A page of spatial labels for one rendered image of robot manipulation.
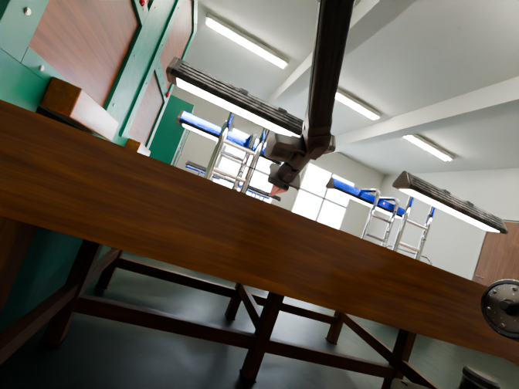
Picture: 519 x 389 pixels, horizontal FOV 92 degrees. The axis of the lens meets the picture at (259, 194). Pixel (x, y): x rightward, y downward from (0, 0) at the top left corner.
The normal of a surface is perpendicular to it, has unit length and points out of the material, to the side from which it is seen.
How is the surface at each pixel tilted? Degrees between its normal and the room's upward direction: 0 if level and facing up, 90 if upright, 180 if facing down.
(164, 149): 90
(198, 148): 90
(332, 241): 90
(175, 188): 90
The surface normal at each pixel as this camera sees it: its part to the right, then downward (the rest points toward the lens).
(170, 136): 0.29, 0.04
